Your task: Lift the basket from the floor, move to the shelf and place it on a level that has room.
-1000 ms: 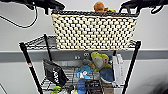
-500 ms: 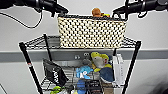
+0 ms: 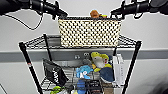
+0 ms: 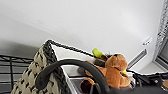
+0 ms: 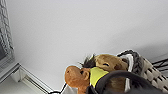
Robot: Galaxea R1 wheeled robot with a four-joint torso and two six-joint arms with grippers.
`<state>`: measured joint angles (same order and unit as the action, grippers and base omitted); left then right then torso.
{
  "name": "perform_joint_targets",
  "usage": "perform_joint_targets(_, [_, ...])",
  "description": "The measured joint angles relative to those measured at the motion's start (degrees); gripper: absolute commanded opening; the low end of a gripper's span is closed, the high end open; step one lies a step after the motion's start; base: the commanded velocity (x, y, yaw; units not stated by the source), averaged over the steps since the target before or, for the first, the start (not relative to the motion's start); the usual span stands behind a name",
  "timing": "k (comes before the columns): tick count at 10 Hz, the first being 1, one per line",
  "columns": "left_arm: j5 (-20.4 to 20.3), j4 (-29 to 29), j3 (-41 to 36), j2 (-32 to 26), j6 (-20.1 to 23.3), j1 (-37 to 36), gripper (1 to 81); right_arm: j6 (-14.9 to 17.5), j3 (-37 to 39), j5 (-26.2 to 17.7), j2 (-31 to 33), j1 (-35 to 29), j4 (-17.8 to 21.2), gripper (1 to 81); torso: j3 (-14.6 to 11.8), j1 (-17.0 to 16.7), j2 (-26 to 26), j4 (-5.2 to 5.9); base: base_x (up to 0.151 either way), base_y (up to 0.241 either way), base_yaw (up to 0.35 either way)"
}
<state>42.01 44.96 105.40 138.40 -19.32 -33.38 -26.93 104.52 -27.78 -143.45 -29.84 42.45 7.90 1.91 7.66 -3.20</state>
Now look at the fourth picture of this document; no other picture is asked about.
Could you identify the grey ceiling vent slot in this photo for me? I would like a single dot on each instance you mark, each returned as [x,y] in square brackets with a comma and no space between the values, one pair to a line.
[137,58]

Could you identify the orange brown plush horse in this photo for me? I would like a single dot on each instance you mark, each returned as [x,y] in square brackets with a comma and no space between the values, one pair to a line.
[113,71]

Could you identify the white ceiling sensor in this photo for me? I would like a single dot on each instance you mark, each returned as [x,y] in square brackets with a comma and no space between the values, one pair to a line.
[147,41]

